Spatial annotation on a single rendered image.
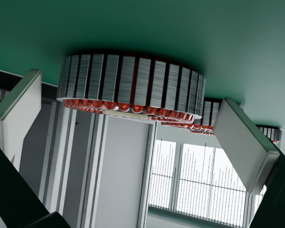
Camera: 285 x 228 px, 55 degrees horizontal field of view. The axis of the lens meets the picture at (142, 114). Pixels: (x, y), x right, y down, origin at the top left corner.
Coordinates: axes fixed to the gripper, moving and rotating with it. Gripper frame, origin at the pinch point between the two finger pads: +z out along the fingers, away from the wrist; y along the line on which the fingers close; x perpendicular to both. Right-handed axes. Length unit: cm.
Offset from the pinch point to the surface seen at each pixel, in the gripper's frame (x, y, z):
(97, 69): 2.7, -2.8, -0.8
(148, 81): 2.7, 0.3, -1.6
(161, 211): -278, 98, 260
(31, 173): -29.4, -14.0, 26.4
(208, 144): -314, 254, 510
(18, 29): 4.3, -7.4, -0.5
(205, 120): -5.1, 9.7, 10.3
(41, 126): -21.3, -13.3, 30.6
